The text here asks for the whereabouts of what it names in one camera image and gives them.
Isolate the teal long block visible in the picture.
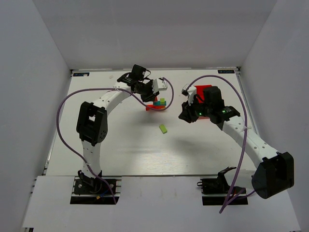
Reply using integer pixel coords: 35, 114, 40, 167
153, 101, 167, 106

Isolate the red long block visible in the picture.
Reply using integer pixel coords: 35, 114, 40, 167
145, 104, 157, 111

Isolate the red plastic tray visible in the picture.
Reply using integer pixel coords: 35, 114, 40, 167
194, 85, 212, 106

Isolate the light green long block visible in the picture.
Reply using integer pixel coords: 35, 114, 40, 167
159, 124, 168, 134

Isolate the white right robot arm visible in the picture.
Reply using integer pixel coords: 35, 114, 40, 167
179, 86, 295, 199

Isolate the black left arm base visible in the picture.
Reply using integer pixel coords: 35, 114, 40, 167
70, 177, 121, 205

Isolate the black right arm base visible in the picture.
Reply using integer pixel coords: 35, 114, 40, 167
197, 167, 248, 206

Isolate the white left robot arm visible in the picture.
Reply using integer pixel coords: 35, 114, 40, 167
76, 64, 167, 180

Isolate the right corner label sticker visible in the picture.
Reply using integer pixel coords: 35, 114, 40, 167
218, 70, 235, 74

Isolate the corner label sticker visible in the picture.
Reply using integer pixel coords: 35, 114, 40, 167
73, 72, 90, 77
218, 70, 235, 74

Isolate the left corner label sticker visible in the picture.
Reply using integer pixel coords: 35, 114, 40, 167
73, 72, 90, 77

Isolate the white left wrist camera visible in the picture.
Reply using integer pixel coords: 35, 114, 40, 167
152, 78, 168, 93

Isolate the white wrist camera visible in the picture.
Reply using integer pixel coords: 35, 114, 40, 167
152, 78, 168, 93
182, 84, 197, 105

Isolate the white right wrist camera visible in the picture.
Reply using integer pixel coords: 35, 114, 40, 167
182, 84, 197, 105

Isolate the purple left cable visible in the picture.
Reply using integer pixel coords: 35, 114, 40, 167
56, 76, 175, 203

